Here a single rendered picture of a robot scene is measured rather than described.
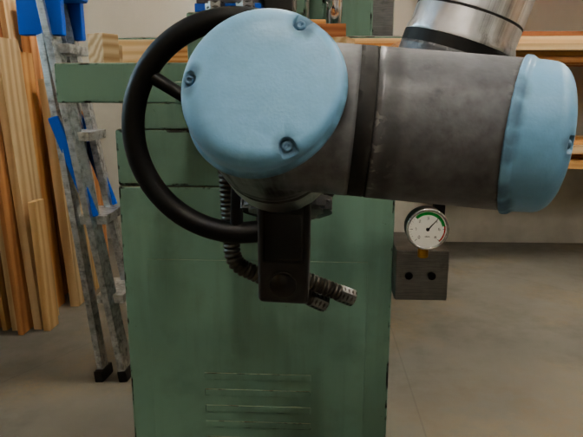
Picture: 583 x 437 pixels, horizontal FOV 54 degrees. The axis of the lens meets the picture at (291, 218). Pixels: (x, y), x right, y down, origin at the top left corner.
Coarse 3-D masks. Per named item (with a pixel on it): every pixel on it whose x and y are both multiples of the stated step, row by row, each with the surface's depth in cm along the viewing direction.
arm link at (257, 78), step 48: (240, 48) 30; (288, 48) 30; (336, 48) 30; (192, 96) 30; (240, 96) 30; (288, 96) 29; (336, 96) 29; (240, 144) 29; (288, 144) 29; (336, 144) 31; (240, 192) 40; (288, 192) 37; (336, 192) 34
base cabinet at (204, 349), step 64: (128, 192) 91; (192, 192) 90; (128, 256) 93; (192, 256) 93; (256, 256) 92; (320, 256) 91; (384, 256) 91; (128, 320) 96; (192, 320) 95; (256, 320) 94; (320, 320) 93; (384, 320) 93; (192, 384) 97; (256, 384) 96; (320, 384) 96; (384, 384) 96
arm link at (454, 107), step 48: (384, 48) 32; (384, 96) 30; (432, 96) 30; (480, 96) 30; (528, 96) 30; (576, 96) 30; (384, 144) 30; (432, 144) 30; (480, 144) 30; (528, 144) 30; (384, 192) 33; (432, 192) 32; (480, 192) 32; (528, 192) 31
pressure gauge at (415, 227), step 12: (408, 216) 85; (420, 216) 83; (432, 216) 83; (444, 216) 82; (408, 228) 83; (420, 228) 83; (432, 228) 83; (444, 228) 83; (420, 240) 84; (432, 240) 83; (444, 240) 83; (420, 252) 86
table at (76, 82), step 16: (64, 64) 87; (80, 64) 87; (96, 64) 87; (112, 64) 87; (128, 64) 87; (176, 64) 86; (64, 80) 88; (80, 80) 88; (96, 80) 87; (112, 80) 87; (128, 80) 87; (176, 80) 87; (64, 96) 88; (80, 96) 88; (96, 96) 88; (112, 96) 88; (160, 96) 87
